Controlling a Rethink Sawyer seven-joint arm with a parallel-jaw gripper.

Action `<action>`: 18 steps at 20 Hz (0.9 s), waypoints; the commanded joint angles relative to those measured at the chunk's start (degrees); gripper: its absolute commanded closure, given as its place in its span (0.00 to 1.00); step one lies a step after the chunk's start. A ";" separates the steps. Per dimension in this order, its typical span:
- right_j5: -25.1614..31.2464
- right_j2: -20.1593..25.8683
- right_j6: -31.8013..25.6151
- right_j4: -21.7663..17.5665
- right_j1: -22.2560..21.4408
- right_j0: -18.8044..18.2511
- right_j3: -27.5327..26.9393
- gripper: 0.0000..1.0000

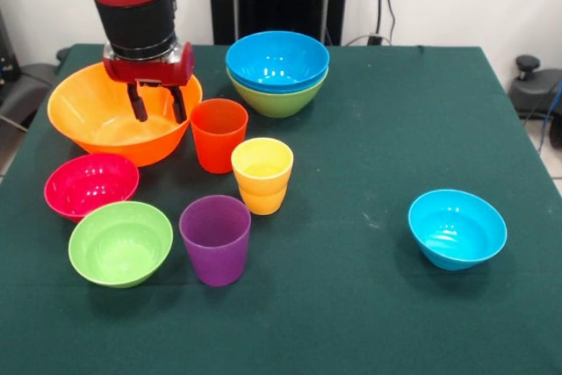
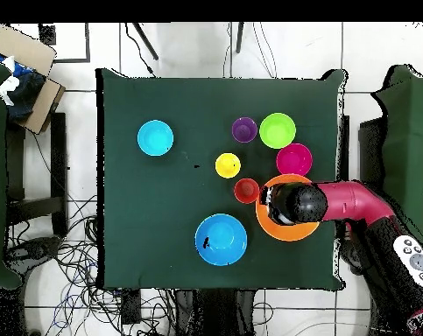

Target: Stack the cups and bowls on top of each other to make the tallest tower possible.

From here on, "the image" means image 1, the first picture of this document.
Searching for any small green bowl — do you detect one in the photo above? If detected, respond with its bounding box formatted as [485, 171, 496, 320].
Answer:
[68, 200, 175, 290]

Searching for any black wall cable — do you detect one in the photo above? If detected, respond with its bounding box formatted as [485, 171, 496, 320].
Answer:
[344, 0, 399, 47]

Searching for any red cup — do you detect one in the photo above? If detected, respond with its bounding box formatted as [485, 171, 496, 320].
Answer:
[190, 98, 249, 175]

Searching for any large green bowl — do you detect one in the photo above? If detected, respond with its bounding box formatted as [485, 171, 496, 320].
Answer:
[227, 68, 329, 119]

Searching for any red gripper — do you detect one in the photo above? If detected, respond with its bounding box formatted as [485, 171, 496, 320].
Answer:
[103, 41, 196, 126]

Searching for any dark green tablecloth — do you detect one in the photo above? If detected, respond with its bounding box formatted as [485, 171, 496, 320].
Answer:
[0, 43, 562, 375]

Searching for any purple cup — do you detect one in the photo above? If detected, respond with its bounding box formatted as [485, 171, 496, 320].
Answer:
[178, 194, 252, 287]

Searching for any small light blue bowl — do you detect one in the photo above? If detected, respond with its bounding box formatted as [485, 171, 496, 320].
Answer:
[407, 189, 508, 271]

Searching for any large orange bowl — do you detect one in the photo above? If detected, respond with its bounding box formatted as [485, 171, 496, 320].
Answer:
[47, 61, 204, 168]

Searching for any dark grey pedestal foot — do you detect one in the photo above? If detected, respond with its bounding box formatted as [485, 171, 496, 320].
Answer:
[0, 62, 58, 130]
[508, 54, 562, 119]

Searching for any small pink bowl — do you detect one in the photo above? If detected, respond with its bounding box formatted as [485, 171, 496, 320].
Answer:
[43, 152, 141, 224]

